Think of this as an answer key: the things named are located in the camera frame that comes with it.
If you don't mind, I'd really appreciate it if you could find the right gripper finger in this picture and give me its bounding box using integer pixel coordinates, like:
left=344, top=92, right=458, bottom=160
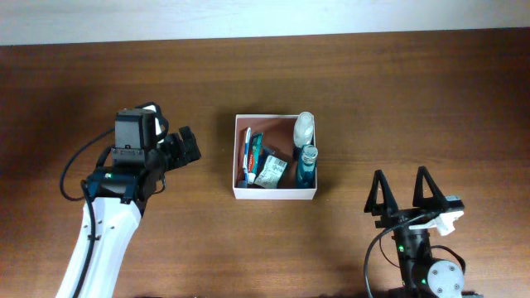
left=412, top=166, right=448, bottom=209
left=364, top=170, right=398, bottom=214

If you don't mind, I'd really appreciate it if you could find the white cardboard box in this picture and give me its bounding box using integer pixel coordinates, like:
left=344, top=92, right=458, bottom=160
left=232, top=114, right=318, bottom=200

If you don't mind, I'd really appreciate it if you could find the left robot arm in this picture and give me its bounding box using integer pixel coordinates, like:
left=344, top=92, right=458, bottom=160
left=57, top=103, right=201, bottom=297

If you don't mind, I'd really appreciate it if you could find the blue white toothbrush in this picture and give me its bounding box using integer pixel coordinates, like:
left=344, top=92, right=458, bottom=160
left=241, top=127, right=252, bottom=188

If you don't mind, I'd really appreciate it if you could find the white spray bottle blue base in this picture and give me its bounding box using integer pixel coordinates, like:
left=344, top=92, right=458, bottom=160
left=293, top=112, right=315, bottom=161

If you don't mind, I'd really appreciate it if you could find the green white toothpaste tube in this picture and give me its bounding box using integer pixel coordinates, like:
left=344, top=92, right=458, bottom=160
left=248, top=132, right=263, bottom=185

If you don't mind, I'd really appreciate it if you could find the blue disposable razor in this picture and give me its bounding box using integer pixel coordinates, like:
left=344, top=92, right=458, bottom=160
left=258, top=146, right=276, bottom=170

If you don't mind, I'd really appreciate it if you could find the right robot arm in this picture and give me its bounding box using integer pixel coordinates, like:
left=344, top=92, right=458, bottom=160
left=363, top=166, right=481, bottom=298

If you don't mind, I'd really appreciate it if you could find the green white soap packet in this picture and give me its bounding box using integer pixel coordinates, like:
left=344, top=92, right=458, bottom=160
left=254, top=156, right=287, bottom=189

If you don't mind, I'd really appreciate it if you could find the teal mouthwash bottle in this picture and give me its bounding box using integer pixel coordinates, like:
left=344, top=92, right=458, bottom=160
left=296, top=144, right=318, bottom=189

